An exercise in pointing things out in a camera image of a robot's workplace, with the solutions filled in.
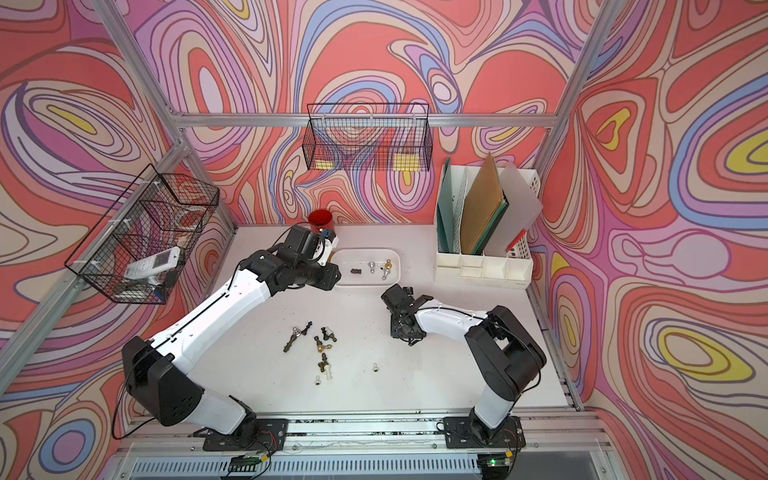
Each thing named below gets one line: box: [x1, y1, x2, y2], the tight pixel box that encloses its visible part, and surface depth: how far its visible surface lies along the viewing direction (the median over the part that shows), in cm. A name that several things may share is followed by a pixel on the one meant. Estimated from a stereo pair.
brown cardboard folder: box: [461, 152, 503, 255], surface depth 103 cm
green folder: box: [472, 200, 509, 255], surface depth 93 cm
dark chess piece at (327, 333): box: [320, 326, 337, 343], surface depth 92 cm
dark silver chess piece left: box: [283, 321, 313, 353], surface depth 92 cm
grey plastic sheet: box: [484, 162, 543, 257], surface depth 91 cm
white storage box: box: [331, 248, 401, 286], surface depth 107 cm
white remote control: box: [124, 246, 181, 279], surface depth 70 cm
